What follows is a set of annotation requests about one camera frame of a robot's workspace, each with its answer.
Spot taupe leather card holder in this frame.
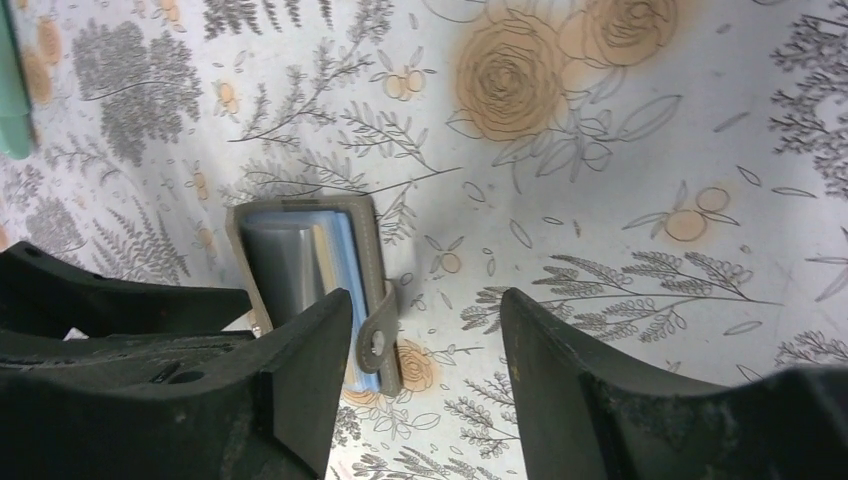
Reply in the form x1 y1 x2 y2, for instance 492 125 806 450
225 196 402 397

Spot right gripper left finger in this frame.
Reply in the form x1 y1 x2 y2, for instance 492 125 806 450
1 289 352 479

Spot floral patterned table mat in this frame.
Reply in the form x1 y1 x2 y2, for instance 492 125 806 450
1 1 847 479

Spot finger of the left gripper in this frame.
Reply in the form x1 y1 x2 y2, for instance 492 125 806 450
1 241 251 370

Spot mint green tube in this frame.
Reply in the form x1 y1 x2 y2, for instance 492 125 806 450
1 1 32 160

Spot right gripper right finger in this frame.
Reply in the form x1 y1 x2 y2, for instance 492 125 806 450
500 288 847 479

